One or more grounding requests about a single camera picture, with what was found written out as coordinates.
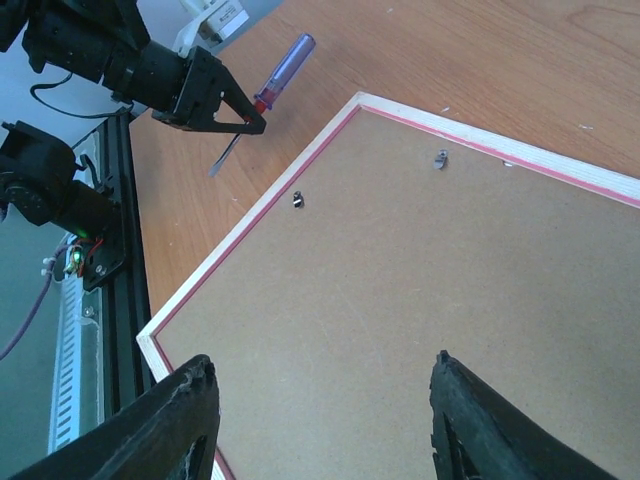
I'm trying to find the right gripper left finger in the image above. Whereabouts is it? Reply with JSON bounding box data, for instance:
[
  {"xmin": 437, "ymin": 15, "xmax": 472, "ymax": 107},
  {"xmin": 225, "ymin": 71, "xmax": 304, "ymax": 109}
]
[{"xmin": 13, "ymin": 354, "xmax": 220, "ymax": 479}]

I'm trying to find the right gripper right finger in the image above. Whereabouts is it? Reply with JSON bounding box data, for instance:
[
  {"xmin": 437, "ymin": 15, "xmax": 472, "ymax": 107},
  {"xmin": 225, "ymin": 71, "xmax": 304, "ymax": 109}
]
[{"xmin": 430, "ymin": 350, "xmax": 613, "ymax": 479}]

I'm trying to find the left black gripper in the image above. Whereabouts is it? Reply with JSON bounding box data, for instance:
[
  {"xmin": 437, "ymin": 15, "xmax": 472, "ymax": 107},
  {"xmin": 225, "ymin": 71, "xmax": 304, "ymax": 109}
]
[{"xmin": 152, "ymin": 47, "xmax": 266, "ymax": 135}]

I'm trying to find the pink picture frame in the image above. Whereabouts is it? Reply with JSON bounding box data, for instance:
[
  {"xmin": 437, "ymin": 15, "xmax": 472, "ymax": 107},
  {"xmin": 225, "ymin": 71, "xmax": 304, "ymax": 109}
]
[{"xmin": 135, "ymin": 91, "xmax": 640, "ymax": 480}]

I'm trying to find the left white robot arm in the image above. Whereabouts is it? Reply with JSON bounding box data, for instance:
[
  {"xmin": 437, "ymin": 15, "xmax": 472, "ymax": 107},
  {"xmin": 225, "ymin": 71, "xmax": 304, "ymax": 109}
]
[{"xmin": 1, "ymin": 1, "xmax": 266, "ymax": 238}]

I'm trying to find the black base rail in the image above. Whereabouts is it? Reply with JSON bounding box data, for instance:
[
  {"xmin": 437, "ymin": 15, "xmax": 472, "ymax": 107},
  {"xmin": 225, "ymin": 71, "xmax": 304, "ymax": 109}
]
[{"xmin": 91, "ymin": 114, "xmax": 153, "ymax": 420}]

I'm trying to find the light blue cable duct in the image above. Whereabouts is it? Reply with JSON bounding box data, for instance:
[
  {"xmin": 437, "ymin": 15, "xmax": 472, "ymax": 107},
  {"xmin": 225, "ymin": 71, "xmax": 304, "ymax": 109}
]
[{"xmin": 48, "ymin": 278, "xmax": 83, "ymax": 454}]

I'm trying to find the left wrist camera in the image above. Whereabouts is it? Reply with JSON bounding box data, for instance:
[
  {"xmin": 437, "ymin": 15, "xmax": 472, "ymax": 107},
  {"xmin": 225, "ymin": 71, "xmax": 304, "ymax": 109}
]
[{"xmin": 172, "ymin": 0, "xmax": 249, "ymax": 58}]

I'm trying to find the metal frame clip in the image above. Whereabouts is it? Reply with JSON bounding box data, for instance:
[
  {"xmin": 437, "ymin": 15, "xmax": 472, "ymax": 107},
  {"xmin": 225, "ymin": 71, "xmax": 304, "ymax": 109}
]
[
  {"xmin": 433, "ymin": 149, "xmax": 448, "ymax": 170},
  {"xmin": 292, "ymin": 191, "xmax": 305, "ymax": 209}
]

